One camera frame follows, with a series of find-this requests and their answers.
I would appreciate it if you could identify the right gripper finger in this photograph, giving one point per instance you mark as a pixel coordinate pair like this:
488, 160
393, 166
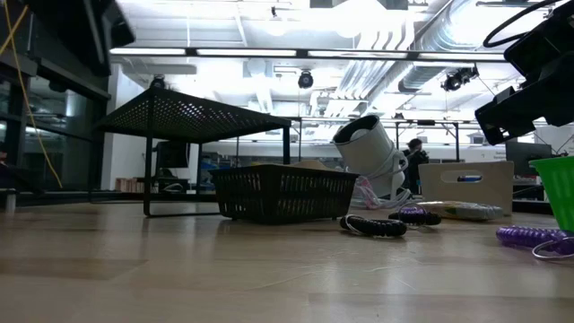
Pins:
507, 116

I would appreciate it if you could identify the yellow snack packet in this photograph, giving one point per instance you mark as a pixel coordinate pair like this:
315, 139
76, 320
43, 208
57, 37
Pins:
466, 211

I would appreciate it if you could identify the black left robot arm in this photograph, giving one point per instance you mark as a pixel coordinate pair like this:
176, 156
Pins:
89, 36

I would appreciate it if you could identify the black computer monitor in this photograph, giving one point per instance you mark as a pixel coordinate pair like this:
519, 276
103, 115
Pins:
529, 157
172, 154

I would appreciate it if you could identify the black ceiling spotlight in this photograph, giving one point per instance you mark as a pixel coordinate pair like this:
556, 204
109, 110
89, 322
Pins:
306, 80
158, 82
459, 77

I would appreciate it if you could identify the green plastic basket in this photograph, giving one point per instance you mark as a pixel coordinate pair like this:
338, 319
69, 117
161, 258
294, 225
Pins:
560, 188

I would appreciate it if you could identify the person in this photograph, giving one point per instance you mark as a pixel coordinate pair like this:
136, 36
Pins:
414, 157

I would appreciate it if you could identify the black plastic mesh basket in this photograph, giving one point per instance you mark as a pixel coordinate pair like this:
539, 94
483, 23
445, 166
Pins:
287, 193

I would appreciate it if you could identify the long ceiling light strip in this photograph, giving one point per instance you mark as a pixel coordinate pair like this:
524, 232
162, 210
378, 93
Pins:
246, 52

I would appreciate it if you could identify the black perforated metal shelf riser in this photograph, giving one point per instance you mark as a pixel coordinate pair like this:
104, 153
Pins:
188, 116

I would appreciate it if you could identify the wooden crate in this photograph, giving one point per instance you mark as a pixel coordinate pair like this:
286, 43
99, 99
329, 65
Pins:
130, 185

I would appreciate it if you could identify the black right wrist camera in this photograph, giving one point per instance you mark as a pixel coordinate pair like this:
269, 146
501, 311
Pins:
547, 49

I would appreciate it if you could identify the black metal table frame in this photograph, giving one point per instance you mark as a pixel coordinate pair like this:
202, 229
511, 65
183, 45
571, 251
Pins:
426, 122

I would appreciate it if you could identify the black aluminium table frame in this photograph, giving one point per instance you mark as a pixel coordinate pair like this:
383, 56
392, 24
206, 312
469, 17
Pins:
54, 196

